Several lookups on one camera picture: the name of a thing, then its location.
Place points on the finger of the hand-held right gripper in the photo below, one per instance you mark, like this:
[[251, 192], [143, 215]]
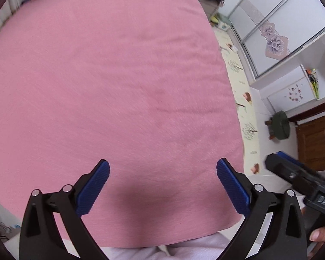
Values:
[[284, 168]]

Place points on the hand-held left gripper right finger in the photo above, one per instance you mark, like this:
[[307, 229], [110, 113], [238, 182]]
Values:
[[233, 188]]

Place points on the yellow toy container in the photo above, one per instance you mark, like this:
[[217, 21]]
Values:
[[214, 19]]

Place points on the white cabinet with stickers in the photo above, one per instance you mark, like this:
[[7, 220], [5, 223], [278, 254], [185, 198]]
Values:
[[287, 97]]

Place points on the wardrobe with floral sliding doors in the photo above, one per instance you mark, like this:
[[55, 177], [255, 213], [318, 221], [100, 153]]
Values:
[[273, 19]]

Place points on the pink bed blanket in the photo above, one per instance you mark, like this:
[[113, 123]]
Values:
[[111, 86]]

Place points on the colourful toys on cabinet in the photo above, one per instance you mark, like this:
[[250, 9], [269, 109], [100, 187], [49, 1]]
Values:
[[312, 82]]

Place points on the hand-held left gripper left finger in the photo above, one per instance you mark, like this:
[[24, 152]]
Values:
[[93, 188]]

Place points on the small white box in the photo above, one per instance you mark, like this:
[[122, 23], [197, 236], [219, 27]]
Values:
[[233, 48]]

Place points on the brown wooden door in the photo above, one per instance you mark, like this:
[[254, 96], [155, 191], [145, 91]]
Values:
[[311, 140]]

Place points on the cream printed play mat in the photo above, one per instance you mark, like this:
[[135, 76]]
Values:
[[243, 94]]

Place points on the person's light pants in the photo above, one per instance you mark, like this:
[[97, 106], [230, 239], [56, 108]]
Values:
[[140, 252]]

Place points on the grey drawer chest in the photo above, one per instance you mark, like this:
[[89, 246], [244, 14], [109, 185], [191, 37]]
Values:
[[207, 6]]

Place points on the dark green round stool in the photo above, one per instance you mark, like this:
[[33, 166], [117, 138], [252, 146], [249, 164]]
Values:
[[280, 124]]

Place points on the person's right hand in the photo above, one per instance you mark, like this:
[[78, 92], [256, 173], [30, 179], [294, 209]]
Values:
[[321, 235]]

